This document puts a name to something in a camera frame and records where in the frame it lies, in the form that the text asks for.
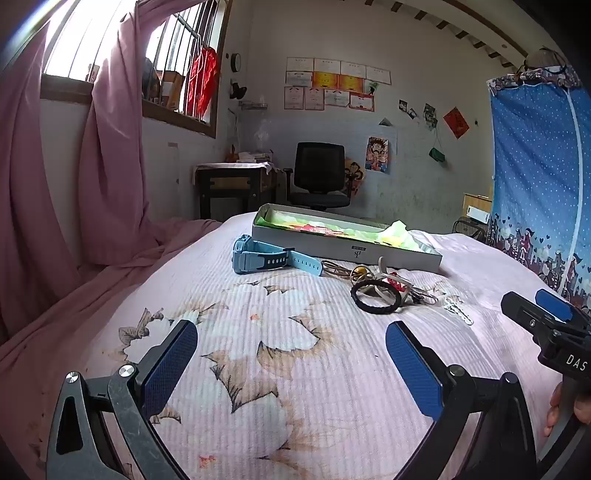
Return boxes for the blue wristwatch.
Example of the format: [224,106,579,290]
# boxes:
[232,234,324,277]

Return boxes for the person's right hand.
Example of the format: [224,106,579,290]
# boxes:
[544,383,591,438]

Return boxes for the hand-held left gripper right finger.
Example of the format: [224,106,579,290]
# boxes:
[386,321,539,480]

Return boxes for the white zigzag hair clip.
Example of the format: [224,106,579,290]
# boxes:
[441,295,475,326]

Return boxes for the red hanging garment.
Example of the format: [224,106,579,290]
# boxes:
[187,46,220,121]

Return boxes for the cartoon wall poster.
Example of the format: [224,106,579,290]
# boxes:
[366,136,391,174]

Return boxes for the twisted silver bangle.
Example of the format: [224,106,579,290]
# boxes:
[322,262,357,279]

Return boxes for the pink floral bedsheet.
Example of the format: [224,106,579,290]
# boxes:
[0,217,591,480]

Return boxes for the orange paper cutout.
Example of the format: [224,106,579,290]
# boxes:
[344,157,368,199]

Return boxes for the blue printed wardrobe curtain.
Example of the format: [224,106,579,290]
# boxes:
[487,65,591,315]

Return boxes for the group of wall certificates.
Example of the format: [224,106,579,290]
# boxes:
[283,56,392,112]

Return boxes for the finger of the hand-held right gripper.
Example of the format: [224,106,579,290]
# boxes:
[536,290,591,330]
[501,292,561,344]

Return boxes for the red diamond paper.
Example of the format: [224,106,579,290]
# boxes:
[443,107,470,139]

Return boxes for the brown cardboard carton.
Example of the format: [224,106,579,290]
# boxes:
[463,193,494,227]

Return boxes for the green printed cloth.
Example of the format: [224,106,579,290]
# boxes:
[259,208,435,254]

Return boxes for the cardboard box on windowsill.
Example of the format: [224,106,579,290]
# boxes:
[159,70,185,110]

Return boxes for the pink curtain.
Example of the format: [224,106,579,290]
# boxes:
[0,18,153,347]
[76,0,222,268]

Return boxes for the barred window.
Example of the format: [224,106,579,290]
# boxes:
[41,0,232,139]

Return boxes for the black braided hair tie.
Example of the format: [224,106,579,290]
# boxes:
[351,278,402,315]

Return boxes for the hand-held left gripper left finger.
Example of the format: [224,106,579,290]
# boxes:
[46,319,199,480]

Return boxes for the grey cardboard box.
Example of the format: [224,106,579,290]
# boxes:
[252,204,443,274]

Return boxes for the dark wooden desk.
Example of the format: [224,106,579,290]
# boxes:
[194,161,284,220]

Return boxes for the silver charm keychain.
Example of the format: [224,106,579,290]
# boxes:
[409,286,441,306]

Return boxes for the black office chair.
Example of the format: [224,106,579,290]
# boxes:
[283,142,352,212]

